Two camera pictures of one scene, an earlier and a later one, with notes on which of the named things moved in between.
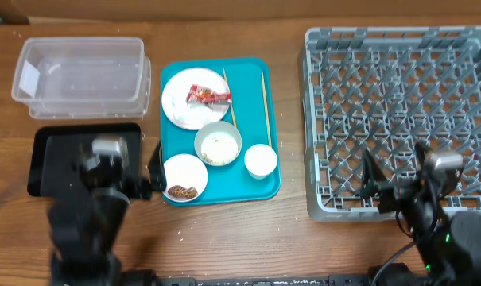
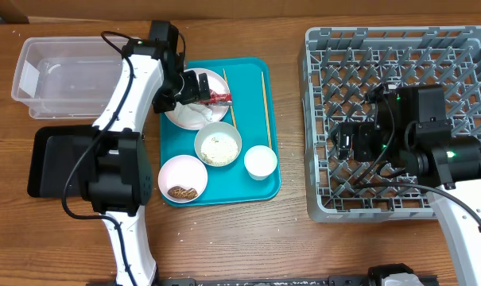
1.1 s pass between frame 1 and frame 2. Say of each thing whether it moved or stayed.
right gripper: moved
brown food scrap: stayed
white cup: stayed
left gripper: moved
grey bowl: stayed
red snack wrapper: stayed
